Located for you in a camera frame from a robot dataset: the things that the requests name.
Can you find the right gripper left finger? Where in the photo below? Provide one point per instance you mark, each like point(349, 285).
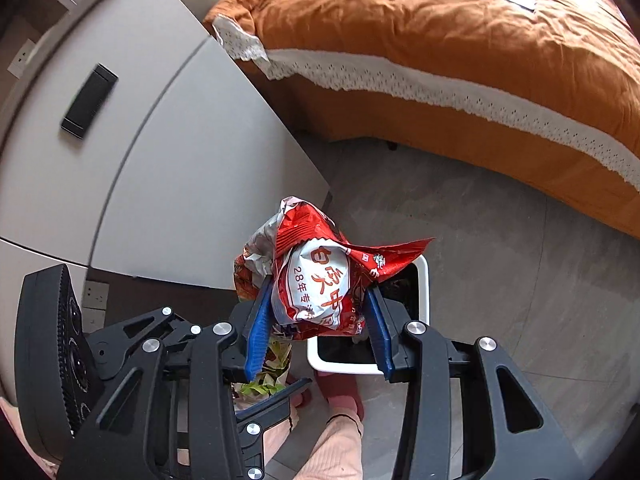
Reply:
point(168, 413)

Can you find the orange bed cover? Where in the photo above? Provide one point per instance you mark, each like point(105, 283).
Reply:
point(549, 98)

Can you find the red white snack bag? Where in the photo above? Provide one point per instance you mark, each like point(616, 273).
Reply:
point(318, 277)

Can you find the white cabinet with handle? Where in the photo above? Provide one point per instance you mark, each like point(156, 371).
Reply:
point(136, 152)

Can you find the red green wrapper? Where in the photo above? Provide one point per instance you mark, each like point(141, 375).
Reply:
point(270, 379)

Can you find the white trash bin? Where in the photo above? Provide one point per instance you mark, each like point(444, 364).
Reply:
point(378, 350)

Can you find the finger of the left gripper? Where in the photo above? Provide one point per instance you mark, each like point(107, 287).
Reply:
point(258, 418)
point(112, 345)

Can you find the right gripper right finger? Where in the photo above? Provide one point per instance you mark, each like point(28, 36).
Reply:
point(507, 430)

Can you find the person leg pink trousers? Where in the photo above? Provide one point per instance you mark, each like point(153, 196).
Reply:
point(337, 453)

